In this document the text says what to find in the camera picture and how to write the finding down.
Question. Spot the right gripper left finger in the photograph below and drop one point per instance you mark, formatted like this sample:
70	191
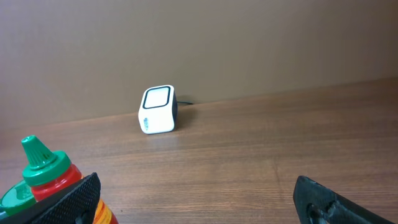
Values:
76	203

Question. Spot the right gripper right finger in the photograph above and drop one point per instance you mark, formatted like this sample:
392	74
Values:
316	204

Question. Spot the red sauce bottle green cap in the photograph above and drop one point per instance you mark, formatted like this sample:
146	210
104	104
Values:
48	172

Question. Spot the green lid jar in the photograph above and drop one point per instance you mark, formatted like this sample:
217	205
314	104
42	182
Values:
16	199

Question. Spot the white barcode scanner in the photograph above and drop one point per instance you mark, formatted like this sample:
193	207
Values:
158	110

